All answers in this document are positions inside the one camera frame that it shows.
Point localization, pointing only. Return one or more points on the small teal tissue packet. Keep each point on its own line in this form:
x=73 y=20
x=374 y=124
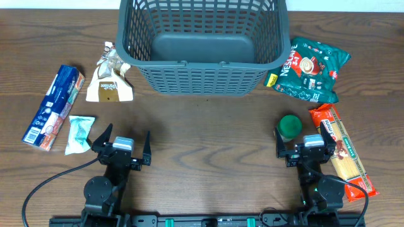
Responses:
x=80 y=127

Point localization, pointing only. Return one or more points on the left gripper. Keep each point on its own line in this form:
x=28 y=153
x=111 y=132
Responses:
x=136 y=164

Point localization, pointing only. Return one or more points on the green lid jar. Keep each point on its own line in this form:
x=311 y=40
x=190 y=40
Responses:
x=289 y=127

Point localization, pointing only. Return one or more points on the beige Pantree snack bag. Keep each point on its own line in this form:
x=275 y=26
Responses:
x=108 y=83

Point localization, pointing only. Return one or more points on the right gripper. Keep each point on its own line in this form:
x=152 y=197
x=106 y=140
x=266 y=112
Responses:
x=308 y=157

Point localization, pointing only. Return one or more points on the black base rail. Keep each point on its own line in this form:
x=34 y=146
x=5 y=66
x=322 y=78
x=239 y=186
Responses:
x=267 y=219

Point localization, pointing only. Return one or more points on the orange spaghetti packet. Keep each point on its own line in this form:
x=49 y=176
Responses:
x=345 y=160

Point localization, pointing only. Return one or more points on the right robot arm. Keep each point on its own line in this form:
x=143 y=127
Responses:
x=322 y=195

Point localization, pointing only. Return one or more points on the blue Kleenex tissue box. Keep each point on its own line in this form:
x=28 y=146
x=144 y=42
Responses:
x=54 y=108

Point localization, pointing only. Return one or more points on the grey plastic basket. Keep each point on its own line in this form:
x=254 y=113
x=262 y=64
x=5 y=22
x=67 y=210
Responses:
x=203 y=47

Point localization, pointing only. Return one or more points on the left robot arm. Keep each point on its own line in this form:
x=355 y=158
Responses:
x=104 y=193

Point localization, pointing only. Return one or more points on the green Nescafe coffee bag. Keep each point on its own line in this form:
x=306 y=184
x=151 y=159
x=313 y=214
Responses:
x=310 y=71

